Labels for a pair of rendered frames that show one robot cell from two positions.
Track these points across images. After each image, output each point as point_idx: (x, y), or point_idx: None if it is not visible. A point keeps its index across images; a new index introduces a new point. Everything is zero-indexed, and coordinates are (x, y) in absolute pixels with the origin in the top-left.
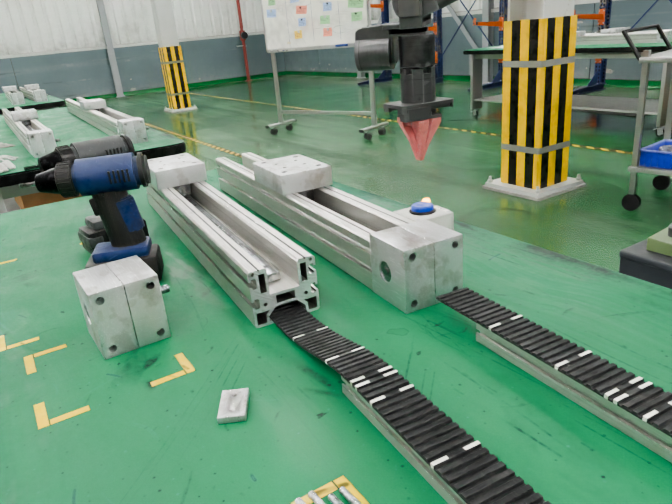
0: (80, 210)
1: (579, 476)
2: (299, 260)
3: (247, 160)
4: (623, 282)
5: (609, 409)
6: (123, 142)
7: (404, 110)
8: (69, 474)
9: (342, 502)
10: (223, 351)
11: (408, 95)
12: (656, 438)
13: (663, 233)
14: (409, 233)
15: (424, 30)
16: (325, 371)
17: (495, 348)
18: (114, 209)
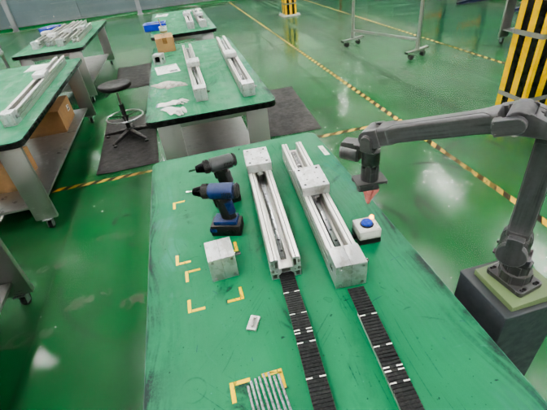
0: None
1: (359, 395)
2: (293, 257)
3: (297, 148)
4: (445, 295)
5: None
6: (232, 158)
7: (358, 187)
8: (196, 338)
9: (276, 380)
10: (256, 290)
11: (362, 177)
12: None
13: (485, 268)
14: (344, 253)
15: (374, 150)
16: None
17: (361, 323)
18: (223, 206)
